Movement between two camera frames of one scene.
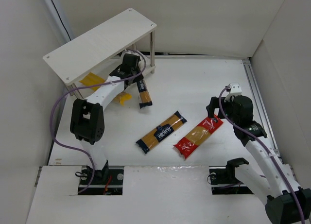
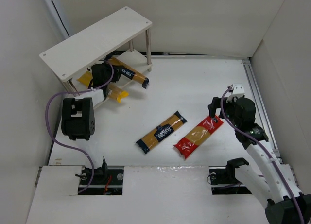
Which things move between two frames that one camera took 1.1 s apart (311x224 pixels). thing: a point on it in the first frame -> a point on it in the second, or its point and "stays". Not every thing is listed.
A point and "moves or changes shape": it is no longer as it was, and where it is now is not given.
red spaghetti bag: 195,138 stays
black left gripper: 137,76 -> 117,73
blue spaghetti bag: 161,132 stays
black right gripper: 213,105 stays
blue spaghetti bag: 145,98 moves or changes shape
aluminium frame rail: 261,107 stays
